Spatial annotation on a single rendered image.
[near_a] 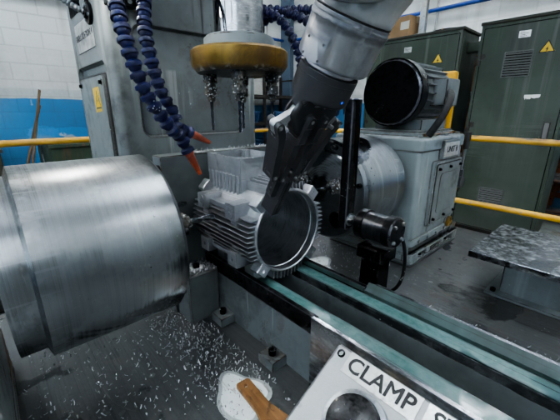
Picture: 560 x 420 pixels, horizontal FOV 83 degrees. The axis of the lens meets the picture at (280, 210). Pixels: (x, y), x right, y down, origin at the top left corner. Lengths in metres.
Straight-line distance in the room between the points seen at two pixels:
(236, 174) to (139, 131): 0.25
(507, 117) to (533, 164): 0.47
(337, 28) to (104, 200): 0.32
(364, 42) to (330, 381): 0.31
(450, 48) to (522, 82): 0.71
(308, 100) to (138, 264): 0.28
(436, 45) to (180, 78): 3.24
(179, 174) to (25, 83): 5.00
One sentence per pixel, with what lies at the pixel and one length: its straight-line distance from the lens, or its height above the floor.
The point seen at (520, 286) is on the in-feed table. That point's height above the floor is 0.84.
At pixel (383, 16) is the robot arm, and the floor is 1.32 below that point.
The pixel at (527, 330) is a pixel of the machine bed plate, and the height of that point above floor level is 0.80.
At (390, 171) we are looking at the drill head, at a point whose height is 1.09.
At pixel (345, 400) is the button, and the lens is 0.21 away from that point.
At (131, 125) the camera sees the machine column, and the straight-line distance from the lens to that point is 0.76.
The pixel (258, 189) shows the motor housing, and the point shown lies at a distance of 0.58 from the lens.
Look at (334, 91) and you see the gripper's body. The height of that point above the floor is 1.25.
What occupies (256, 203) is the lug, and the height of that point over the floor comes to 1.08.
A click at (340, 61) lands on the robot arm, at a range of 0.38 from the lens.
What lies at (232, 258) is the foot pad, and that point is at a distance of 0.60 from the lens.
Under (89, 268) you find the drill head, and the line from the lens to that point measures 0.42.
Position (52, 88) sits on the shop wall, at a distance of 5.64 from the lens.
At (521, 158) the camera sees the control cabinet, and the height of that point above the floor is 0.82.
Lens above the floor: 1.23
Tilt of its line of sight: 17 degrees down
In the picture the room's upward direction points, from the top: straight up
